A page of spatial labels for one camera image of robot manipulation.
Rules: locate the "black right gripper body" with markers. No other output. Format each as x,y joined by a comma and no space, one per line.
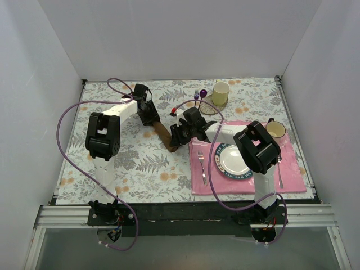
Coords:
178,134

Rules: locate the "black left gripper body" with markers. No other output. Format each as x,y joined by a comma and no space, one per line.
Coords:
150,116

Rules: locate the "brown cloth napkin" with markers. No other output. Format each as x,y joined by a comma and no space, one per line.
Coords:
164,135

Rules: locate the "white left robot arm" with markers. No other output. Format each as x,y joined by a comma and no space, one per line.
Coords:
103,143

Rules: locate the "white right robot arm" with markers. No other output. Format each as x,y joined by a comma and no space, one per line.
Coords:
257,148

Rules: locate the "speckled round coaster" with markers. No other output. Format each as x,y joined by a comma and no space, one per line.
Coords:
207,107

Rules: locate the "silver metal fork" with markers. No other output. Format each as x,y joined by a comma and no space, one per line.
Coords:
200,156

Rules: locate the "purple plastic fork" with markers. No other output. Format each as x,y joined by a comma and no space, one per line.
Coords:
196,94

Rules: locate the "purple plastic spoon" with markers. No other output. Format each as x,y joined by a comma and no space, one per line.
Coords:
203,93

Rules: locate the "pale yellow cup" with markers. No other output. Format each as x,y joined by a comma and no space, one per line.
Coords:
220,93

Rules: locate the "white plate green rim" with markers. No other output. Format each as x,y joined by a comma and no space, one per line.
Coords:
230,162

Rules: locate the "floral tablecloth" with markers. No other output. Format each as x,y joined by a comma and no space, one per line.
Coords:
145,171

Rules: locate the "cream mug dark rim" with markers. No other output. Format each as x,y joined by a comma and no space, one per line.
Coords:
277,131

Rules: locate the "silver metal spoon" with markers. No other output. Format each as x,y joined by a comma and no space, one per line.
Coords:
279,172

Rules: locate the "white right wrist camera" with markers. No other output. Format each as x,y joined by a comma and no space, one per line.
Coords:
177,113

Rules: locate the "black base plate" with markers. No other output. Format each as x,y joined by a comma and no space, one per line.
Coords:
228,224

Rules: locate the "aluminium front rail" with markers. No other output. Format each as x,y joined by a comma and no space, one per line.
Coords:
298,215

